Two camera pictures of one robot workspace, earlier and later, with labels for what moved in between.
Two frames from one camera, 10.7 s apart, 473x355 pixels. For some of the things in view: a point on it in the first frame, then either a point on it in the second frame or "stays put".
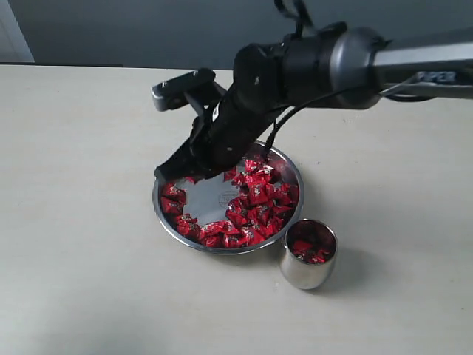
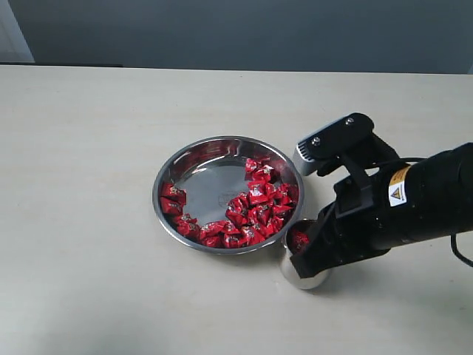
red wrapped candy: x=172 y=205 stays put
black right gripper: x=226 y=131 → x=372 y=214
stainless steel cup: x=309 y=253 stays put
